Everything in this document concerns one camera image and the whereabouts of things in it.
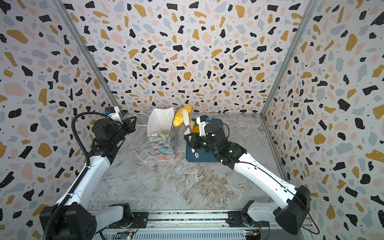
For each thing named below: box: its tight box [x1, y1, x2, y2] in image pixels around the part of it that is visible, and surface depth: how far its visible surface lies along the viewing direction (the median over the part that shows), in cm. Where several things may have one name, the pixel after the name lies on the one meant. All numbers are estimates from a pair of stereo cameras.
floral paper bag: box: [147, 107, 178, 161], surface depth 89 cm
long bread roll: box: [173, 104, 193, 127], surface depth 74 cm
